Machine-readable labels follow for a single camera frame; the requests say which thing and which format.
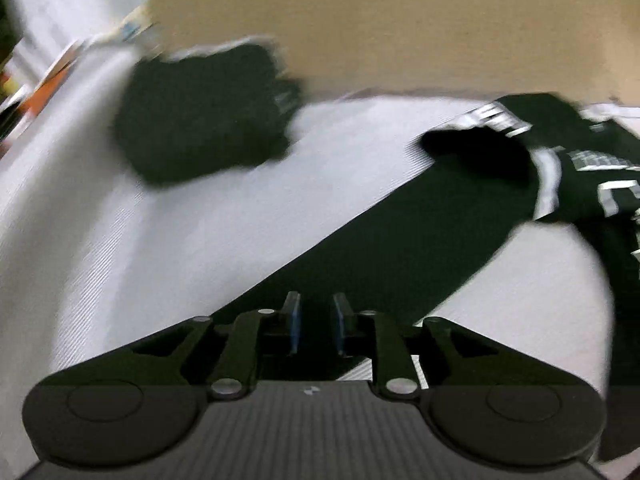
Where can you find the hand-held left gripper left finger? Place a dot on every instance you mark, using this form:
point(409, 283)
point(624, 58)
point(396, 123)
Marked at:
point(296, 325)

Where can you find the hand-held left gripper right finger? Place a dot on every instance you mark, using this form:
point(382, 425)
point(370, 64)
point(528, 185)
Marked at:
point(340, 327)

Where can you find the black printed t-shirt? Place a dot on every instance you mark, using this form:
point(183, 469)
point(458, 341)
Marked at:
point(400, 240)

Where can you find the black and grey garment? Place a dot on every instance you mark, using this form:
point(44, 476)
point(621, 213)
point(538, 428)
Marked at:
point(200, 110)

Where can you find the tan woven mattress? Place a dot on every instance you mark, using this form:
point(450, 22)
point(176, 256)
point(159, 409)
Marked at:
point(400, 20)

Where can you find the orange box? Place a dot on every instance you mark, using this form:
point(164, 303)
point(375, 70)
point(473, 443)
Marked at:
point(45, 95)

